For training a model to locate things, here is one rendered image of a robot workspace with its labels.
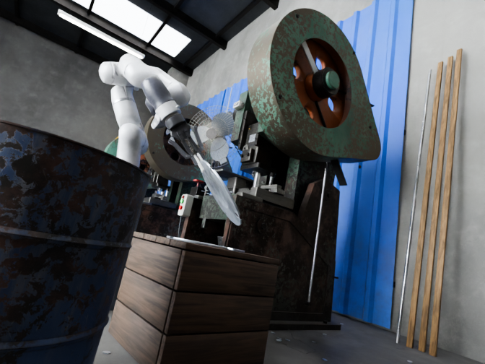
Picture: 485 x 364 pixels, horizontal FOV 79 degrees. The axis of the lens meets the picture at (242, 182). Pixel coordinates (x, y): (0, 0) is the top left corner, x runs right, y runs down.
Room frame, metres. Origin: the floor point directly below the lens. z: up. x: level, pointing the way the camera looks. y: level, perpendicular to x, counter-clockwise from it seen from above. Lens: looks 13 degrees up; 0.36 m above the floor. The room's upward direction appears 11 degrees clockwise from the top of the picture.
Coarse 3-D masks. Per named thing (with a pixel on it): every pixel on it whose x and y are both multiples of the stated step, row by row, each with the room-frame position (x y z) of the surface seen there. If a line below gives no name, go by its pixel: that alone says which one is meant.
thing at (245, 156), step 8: (248, 128) 1.86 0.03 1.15; (256, 128) 1.78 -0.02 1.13; (248, 136) 1.84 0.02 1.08; (248, 144) 1.83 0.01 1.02; (248, 152) 1.75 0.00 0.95; (256, 152) 1.74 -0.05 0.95; (264, 152) 1.77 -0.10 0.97; (240, 160) 1.82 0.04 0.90; (248, 160) 1.75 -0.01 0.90; (256, 160) 1.75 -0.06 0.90; (264, 160) 1.78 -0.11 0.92
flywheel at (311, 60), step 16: (304, 48) 1.38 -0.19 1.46; (320, 48) 1.52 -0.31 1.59; (304, 64) 1.46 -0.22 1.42; (336, 64) 1.61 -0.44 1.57; (304, 80) 1.47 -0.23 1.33; (320, 80) 1.40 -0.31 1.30; (336, 80) 1.42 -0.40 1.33; (304, 96) 1.48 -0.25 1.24; (320, 96) 1.47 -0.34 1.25; (336, 96) 1.64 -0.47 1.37; (336, 112) 1.65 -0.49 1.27
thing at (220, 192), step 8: (208, 168) 1.03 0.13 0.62; (208, 176) 1.11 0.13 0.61; (216, 176) 0.99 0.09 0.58; (208, 184) 1.21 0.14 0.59; (216, 184) 1.10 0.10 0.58; (224, 184) 0.98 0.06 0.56; (216, 192) 1.18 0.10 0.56; (224, 192) 1.02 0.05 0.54; (216, 200) 1.26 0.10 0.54; (224, 200) 1.13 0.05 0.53; (232, 200) 1.00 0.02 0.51; (224, 208) 1.19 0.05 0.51; (232, 208) 1.05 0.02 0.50; (232, 216) 1.14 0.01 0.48; (240, 224) 1.11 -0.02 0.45
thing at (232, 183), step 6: (222, 174) 1.71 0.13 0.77; (228, 174) 1.69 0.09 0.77; (234, 174) 1.67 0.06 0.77; (228, 180) 1.78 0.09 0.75; (234, 180) 1.72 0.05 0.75; (240, 180) 1.73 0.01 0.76; (246, 180) 1.74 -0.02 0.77; (252, 180) 1.75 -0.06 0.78; (228, 186) 1.77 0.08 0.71; (234, 186) 1.71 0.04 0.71; (240, 186) 1.73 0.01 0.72; (234, 192) 1.71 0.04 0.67
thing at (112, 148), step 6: (108, 144) 4.25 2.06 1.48; (114, 144) 4.15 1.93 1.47; (108, 150) 4.11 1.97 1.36; (114, 150) 4.16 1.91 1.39; (144, 156) 4.50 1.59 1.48; (144, 162) 4.52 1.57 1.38; (144, 168) 4.74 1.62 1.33; (150, 174) 4.53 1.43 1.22; (150, 186) 4.56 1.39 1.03; (150, 192) 4.86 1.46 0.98
